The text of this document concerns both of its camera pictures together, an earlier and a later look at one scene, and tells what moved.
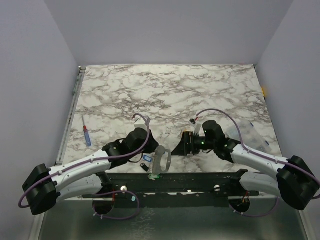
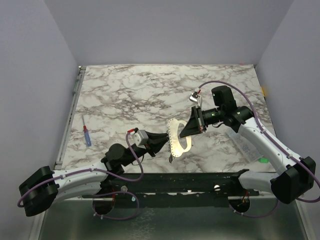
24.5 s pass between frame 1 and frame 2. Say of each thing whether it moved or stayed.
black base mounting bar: stayed
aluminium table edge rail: stayed
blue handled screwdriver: stayed
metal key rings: moved
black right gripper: moved
